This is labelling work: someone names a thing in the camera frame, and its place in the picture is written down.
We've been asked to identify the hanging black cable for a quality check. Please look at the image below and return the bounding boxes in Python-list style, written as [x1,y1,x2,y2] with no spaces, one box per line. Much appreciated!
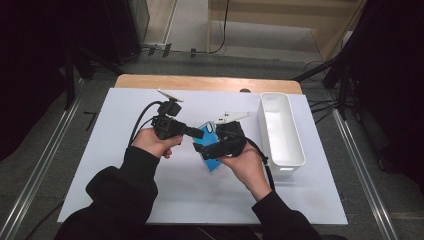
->
[209,0,231,55]

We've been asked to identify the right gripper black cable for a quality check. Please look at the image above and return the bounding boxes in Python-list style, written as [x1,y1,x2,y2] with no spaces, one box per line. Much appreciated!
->
[244,138,276,192]

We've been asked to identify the thin black cable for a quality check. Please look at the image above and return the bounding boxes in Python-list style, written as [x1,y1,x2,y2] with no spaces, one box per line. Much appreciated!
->
[31,201,65,240]

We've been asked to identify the person's right hand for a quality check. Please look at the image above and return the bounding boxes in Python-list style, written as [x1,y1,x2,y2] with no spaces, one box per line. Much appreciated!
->
[218,143,273,202]

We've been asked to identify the black cabinet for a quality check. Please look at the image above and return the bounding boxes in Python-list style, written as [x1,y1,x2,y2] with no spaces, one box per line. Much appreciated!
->
[103,0,151,66]

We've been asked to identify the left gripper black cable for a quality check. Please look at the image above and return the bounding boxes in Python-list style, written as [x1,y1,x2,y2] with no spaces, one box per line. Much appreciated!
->
[127,100,164,148]

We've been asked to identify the metal floor rail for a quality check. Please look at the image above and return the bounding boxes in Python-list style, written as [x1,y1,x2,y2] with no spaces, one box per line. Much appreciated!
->
[333,109,399,240]
[0,96,83,240]

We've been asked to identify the person's left hand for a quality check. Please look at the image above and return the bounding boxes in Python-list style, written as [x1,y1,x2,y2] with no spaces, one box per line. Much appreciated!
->
[132,127,184,160]

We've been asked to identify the black floor cables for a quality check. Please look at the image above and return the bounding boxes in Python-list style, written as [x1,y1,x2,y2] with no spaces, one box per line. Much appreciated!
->
[308,98,341,124]

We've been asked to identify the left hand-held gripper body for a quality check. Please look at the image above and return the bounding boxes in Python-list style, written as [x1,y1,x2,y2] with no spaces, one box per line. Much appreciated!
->
[151,88,188,140]

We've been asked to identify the dark curtain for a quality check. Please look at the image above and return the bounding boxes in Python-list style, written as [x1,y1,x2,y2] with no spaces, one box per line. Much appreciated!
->
[0,0,108,161]
[346,0,424,188]

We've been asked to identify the wooden shelf unit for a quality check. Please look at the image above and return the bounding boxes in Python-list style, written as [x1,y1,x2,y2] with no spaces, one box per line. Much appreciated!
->
[207,0,368,63]

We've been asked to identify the white plastic storage bin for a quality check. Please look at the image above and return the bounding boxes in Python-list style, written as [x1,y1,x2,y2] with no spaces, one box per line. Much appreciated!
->
[257,92,307,178]

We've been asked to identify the wooden table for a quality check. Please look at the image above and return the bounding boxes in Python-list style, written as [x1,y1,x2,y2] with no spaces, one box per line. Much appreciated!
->
[114,73,303,95]

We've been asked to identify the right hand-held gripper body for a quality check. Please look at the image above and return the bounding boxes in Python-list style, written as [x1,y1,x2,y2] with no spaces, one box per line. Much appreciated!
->
[213,111,253,160]

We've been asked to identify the glossy smartphone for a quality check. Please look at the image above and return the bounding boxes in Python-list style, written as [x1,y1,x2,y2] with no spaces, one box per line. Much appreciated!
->
[192,120,224,174]

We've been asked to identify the black stand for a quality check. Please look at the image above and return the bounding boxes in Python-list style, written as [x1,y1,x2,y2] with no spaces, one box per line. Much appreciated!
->
[293,56,354,121]
[63,46,124,111]

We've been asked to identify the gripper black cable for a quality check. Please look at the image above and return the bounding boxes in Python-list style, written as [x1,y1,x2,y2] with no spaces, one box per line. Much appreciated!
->
[244,138,276,192]
[127,100,164,148]

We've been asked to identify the power strip with plugs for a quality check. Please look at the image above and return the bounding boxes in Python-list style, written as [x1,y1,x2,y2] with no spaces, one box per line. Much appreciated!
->
[143,41,173,58]

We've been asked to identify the white board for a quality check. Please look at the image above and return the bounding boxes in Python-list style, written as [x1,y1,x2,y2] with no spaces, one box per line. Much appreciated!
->
[57,87,349,226]

